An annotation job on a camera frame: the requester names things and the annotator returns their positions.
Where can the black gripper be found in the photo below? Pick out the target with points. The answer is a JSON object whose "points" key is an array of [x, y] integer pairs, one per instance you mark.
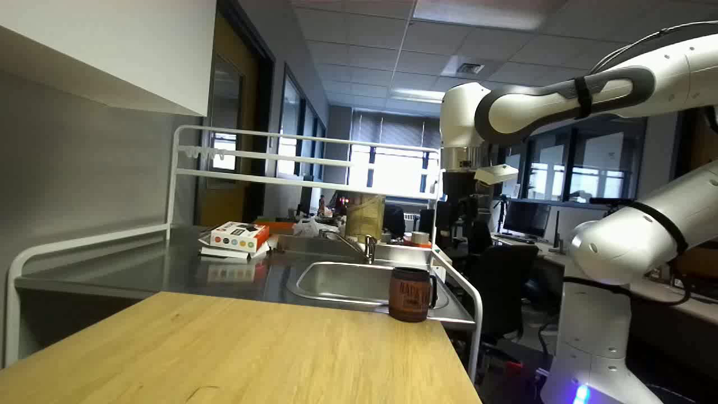
{"points": [[457, 197]]}

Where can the dark brown jar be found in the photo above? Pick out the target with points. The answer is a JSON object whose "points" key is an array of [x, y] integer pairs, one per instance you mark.
{"points": [[408, 293]]}

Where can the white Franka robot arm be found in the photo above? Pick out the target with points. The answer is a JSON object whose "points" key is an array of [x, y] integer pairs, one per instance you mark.
{"points": [[658, 215]]}

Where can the stainless steel sink basin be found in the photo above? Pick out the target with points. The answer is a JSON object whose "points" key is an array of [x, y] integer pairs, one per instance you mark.
{"points": [[336, 284]]}

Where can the computer monitor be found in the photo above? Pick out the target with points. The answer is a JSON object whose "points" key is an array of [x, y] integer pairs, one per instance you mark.
{"points": [[525, 218]]}

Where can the black office chair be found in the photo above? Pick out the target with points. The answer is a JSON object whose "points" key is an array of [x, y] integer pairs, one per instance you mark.
{"points": [[501, 293]]}

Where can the tan paper bag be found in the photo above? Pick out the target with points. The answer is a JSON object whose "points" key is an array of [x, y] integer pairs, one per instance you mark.
{"points": [[363, 215]]}

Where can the window with blinds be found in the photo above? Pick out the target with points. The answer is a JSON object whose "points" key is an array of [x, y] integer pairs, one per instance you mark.
{"points": [[395, 149]]}

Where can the small ceiling light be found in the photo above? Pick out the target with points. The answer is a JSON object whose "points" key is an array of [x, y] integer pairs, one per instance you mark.
{"points": [[418, 95]]}

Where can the small white crumpled object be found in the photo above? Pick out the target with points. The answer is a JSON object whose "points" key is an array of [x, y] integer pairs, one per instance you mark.
{"points": [[305, 224]]}

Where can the ceiling air vent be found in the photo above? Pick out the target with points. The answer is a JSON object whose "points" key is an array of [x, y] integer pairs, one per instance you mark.
{"points": [[463, 66]]}

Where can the orange flat object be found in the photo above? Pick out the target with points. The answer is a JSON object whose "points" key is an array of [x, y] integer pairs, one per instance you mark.
{"points": [[276, 224]]}

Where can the white office desk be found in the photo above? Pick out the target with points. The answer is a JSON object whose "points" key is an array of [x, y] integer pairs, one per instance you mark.
{"points": [[674, 293]]}

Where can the colourful white orange box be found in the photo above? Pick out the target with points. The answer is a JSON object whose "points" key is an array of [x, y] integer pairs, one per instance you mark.
{"points": [[239, 236]]}

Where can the large rectangular ceiling light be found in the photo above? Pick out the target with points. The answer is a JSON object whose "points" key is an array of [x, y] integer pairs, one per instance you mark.
{"points": [[486, 11]]}

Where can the white paper stack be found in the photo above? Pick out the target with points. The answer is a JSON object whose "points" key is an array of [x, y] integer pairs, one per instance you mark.
{"points": [[225, 251]]}

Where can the dark wooden door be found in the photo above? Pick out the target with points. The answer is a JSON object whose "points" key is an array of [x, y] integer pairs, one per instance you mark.
{"points": [[232, 97]]}

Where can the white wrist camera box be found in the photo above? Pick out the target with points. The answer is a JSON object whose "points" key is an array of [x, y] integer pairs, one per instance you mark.
{"points": [[496, 172]]}

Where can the white metal rack frame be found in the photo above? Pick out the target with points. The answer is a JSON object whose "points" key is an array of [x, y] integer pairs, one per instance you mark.
{"points": [[173, 179]]}

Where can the white wall cabinet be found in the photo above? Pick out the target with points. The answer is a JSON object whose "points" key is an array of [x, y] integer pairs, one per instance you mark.
{"points": [[113, 45]]}

